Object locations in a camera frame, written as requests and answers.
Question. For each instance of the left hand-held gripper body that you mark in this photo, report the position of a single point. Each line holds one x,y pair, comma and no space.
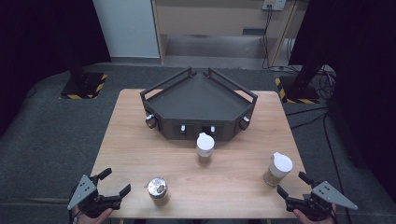
83,189

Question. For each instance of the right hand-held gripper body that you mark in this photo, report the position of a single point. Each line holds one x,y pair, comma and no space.
327,193

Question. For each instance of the white-lid seasoning jar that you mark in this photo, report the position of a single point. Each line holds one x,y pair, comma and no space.
280,165
205,144

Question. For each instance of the silver metal cup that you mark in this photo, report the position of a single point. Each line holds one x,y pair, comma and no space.
157,187

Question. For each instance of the black corner rack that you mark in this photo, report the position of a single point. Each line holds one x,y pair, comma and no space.
199,99

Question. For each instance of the person's left hand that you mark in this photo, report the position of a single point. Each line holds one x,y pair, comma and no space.
102,217

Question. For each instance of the person's right hand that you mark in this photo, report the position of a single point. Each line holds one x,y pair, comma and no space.
306,220

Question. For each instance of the black stand with striped base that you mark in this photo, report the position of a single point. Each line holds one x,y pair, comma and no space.
82,85
300,90

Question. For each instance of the black curtain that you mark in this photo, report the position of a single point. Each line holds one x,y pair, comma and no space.
361,62
37,46

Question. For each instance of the white panel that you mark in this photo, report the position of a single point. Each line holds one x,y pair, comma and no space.
127,28

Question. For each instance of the white power outlet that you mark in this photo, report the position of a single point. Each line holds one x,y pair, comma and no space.
274,4

